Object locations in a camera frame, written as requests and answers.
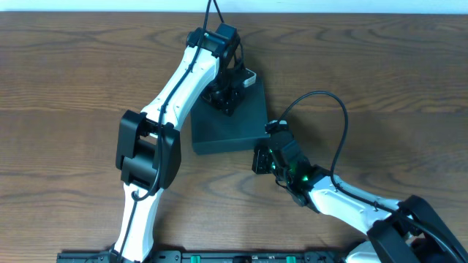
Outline black gift box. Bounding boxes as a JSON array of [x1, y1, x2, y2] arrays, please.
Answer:
[[191, 78, 268, 155]]

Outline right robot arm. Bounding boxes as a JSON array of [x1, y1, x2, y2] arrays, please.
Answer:
[[252, 131, 467, 262]]

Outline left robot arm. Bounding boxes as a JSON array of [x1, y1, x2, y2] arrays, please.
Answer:
[[109, 23, 246, 262]]

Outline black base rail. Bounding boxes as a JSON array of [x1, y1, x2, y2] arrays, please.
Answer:
[[56, 251, 344, 263]]

